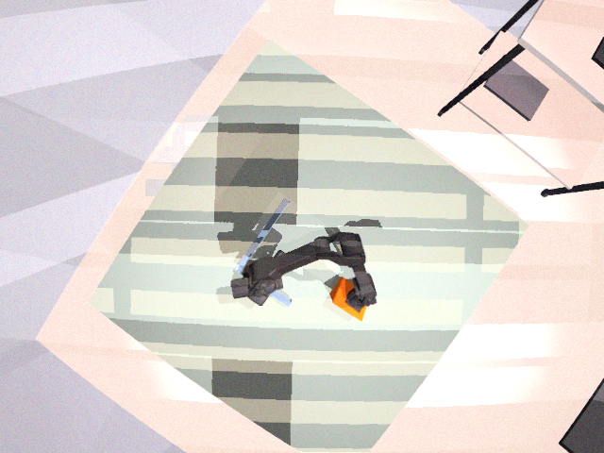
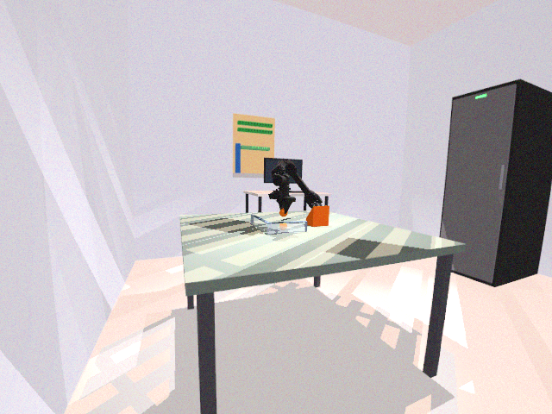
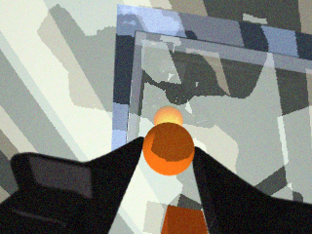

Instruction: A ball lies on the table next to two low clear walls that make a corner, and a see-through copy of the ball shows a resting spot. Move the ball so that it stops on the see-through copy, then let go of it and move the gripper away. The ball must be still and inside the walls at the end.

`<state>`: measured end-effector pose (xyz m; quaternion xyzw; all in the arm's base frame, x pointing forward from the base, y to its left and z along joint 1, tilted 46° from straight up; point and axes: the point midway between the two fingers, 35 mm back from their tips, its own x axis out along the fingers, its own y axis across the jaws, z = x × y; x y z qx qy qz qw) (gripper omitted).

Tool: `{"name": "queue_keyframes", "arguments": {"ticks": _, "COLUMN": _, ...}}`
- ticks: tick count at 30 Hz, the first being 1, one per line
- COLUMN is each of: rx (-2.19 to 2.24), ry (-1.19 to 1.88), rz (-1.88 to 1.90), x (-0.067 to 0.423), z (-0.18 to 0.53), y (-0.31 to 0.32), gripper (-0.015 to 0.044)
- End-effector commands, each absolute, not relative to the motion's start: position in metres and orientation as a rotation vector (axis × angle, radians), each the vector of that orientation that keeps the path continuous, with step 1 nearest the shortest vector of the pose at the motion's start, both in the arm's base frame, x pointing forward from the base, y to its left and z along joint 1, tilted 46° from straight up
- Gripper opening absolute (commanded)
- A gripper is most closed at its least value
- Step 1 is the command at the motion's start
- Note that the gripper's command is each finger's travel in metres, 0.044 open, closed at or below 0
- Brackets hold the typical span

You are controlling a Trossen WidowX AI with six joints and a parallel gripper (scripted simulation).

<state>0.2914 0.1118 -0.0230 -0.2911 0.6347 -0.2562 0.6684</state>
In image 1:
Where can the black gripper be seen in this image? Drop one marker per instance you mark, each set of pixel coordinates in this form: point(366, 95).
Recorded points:
point(260, 298)

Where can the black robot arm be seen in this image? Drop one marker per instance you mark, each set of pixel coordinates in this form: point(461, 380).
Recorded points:
point(265, 274)

